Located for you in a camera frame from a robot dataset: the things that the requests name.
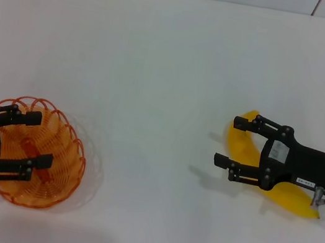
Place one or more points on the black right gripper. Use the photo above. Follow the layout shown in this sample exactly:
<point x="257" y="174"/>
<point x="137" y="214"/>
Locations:
<point x="309" y="166"/>

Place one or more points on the yellow plastic banana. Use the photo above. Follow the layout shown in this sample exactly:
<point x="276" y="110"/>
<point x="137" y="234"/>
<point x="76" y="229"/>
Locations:
<point x="244" y="148"/>

